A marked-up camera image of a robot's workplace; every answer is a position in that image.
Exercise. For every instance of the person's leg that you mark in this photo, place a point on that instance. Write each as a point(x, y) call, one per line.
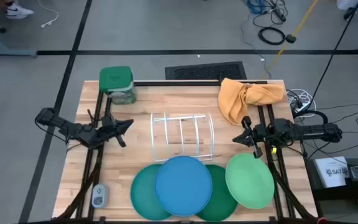
point(2, 3)

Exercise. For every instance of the blue plate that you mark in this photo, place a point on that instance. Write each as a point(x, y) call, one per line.
point(183, 186)

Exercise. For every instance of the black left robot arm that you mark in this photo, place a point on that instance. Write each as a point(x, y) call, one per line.
point(73, 129)

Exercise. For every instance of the black caster wheel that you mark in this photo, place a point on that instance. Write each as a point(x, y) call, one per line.
point(2, 30)

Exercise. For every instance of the white shoe black logo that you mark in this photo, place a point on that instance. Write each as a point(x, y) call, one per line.
point(17, 11)

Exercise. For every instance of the teal plate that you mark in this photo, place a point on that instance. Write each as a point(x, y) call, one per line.
point(143, 194)

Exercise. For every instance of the light green plate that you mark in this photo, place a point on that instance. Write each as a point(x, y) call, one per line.
point(250, 182)

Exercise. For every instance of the black floor vent grate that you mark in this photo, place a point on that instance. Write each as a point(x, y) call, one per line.
point(205, 71)

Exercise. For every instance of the black power adapter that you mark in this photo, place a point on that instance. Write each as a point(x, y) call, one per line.
point(291, 39)

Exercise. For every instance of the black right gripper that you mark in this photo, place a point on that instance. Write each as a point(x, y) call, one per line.
point(261, 133)

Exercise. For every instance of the black metal table frame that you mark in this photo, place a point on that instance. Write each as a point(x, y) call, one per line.
point(182, 83)

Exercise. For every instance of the white box with label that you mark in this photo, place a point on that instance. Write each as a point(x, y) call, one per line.
point(331, 174)

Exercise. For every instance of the white power strip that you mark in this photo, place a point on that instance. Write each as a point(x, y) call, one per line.
point(302, 108)

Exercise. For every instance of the green lid wipes container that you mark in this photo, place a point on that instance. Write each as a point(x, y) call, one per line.
point(115, 79)

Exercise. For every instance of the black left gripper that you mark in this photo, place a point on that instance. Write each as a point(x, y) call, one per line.
point(109, 127)

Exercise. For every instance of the black box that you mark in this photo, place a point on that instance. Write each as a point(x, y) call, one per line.
point(337, 194)

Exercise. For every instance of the dark green plate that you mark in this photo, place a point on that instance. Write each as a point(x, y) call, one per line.
point(221, 199)

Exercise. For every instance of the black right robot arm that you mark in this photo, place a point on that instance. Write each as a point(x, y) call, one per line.
point(315, 130)

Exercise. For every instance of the orange cloth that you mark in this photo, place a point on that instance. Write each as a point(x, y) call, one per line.
point(235, 102)

